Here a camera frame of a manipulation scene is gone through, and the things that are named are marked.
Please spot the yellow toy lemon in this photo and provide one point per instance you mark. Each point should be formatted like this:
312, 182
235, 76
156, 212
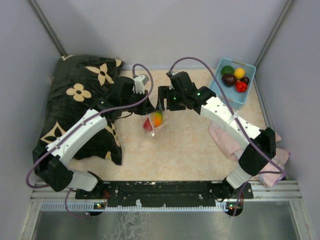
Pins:
239, 73

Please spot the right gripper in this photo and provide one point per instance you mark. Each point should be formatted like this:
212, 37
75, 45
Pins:
164, 92

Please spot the small dark toy fruit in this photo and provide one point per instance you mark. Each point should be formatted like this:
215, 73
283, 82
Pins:
245, 79

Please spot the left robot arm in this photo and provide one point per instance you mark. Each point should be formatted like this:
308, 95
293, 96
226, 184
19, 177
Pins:
50, 163

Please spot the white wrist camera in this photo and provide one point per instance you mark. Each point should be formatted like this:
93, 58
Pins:
139, 83
169, 75

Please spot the red toy apple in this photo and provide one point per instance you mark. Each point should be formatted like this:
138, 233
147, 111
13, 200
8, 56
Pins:
147, 125

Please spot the black floral pillow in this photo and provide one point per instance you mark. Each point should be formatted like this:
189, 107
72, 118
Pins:
78, 82

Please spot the blue plastic basket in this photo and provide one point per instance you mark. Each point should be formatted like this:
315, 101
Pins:
236, 99

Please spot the dark brown toy fruit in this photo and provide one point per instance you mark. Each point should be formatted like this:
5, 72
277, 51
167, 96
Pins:
229, 80

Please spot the pink cloth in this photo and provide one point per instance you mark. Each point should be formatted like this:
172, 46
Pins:
233, 151

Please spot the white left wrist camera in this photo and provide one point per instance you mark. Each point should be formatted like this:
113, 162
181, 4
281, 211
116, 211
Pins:
139, 83

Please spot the clear dotted zip bag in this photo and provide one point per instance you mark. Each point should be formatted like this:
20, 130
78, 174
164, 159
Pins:
158, 107

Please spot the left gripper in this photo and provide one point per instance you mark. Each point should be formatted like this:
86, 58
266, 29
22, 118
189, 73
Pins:
147, 107

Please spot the green toy fruit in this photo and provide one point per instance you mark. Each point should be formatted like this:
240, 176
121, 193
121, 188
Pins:
227, 69

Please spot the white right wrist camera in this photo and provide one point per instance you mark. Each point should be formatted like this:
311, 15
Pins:
169, 75

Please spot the green orange toy mango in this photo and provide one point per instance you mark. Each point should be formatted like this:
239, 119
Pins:
157, 118

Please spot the red toy pepper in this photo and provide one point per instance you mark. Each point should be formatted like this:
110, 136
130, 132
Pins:
241, 86

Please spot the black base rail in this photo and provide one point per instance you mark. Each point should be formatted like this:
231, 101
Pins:
160, 193

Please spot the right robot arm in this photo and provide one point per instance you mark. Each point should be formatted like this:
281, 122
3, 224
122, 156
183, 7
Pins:
258, 145

